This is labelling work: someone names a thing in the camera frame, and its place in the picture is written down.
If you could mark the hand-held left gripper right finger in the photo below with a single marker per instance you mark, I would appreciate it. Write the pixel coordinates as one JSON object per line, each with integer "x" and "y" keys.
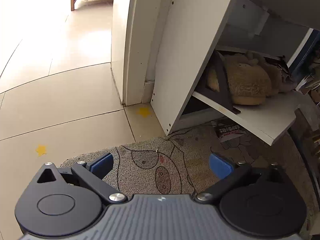
{"x": 220, "y": 166}

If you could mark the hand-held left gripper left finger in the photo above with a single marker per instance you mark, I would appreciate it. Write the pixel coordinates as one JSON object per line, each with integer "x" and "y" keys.
{"x": 102, "y": 163}

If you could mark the white shoe cabinet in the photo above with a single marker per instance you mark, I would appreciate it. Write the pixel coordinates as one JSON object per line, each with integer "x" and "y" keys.
{"x": 195, "y": 42}

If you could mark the printed leaflet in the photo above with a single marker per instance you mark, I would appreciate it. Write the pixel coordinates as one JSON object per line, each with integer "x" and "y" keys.
{"x": 228, "y": 132}

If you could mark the patterned loop-pile doormat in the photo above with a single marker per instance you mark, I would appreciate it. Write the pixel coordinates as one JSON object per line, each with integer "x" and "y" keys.
{"x": 150, "y": 160}

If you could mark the yellow star floor sticker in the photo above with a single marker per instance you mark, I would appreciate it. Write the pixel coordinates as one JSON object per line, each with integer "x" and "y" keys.
{"x": 144, "y": 112}
{"x": 41, "y": 150}

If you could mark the white door frame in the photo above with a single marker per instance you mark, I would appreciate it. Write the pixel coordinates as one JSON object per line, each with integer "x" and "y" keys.
{"x": 122, "y": 42}

